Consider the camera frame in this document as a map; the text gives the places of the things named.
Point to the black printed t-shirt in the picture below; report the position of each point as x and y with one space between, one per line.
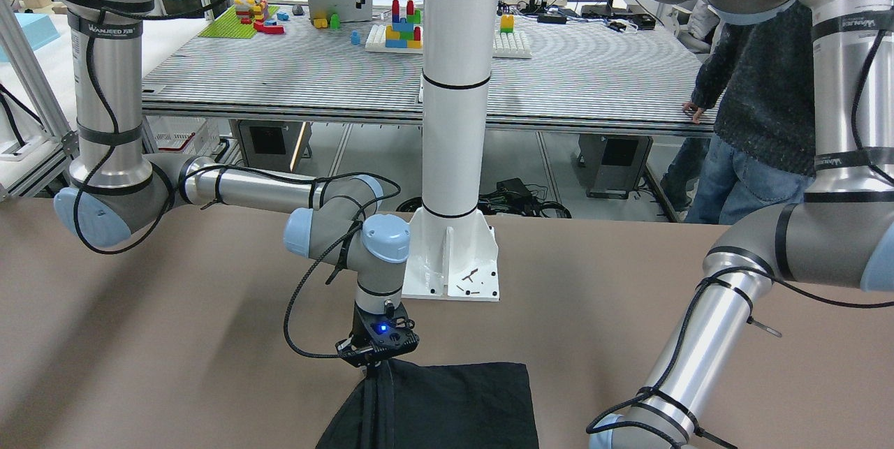
399 404

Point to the colourful lego block stack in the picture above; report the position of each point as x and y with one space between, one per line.
405 31

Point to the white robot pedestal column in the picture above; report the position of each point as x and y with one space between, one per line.
453 254

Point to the white lego baseplate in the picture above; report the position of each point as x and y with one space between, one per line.
512 45

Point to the white plastic crate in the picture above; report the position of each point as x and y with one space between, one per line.
184 134

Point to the standing person in grey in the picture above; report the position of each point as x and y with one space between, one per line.
761 79

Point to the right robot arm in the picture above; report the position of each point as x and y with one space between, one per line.
117 190

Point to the grey control box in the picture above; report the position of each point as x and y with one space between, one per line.
612 164
272 145

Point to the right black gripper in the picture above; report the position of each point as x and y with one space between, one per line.
378 367

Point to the yellow lego block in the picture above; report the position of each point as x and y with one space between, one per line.
507 23

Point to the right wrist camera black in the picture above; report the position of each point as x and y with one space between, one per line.
404 340

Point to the striped workbench table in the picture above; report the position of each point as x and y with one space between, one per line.
582 77

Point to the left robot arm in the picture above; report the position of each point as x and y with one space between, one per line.
841 235

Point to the green lego baseplate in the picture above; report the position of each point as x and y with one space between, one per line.
229 25

